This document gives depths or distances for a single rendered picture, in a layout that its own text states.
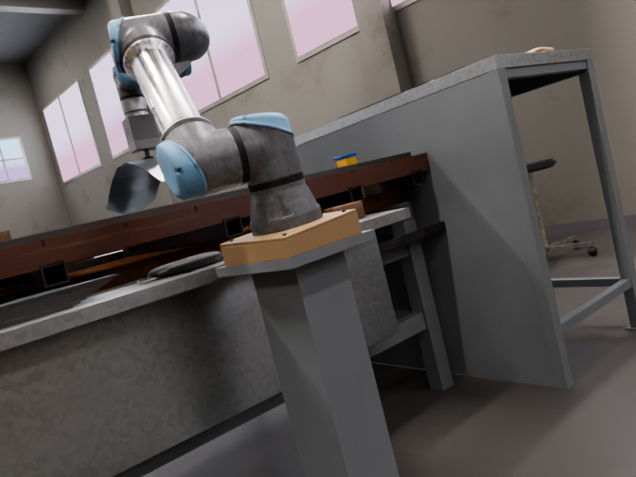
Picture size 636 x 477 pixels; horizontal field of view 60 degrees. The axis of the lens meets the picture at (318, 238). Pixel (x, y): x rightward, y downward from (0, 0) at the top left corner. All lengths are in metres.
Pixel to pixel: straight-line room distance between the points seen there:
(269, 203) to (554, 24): 3.88
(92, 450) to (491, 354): 1.32
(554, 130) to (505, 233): 2.94
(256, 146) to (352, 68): 4.74
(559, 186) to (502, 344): 2.90
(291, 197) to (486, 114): 0.91
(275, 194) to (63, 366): 0.57
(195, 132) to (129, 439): 0.68
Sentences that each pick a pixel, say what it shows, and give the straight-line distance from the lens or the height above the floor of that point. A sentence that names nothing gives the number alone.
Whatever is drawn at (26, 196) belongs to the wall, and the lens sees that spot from 12.42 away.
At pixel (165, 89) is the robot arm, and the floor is 1.06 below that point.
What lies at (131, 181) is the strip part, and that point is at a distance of 1.98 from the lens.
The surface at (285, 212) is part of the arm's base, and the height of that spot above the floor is 0.76.
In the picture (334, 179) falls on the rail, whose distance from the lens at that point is 1.68.
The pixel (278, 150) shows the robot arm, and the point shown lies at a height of 0.88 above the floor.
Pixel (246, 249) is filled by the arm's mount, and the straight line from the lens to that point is 1.07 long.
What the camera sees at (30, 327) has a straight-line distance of 1.10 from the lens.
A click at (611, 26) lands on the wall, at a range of 4.62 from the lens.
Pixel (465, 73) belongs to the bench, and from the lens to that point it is 1.87.
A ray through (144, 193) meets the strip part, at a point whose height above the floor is 0.93.
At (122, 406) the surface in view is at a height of 0.43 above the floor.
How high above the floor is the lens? 0.78
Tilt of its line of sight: 4 degrees down
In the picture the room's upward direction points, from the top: 14 degrees counter-clockwise
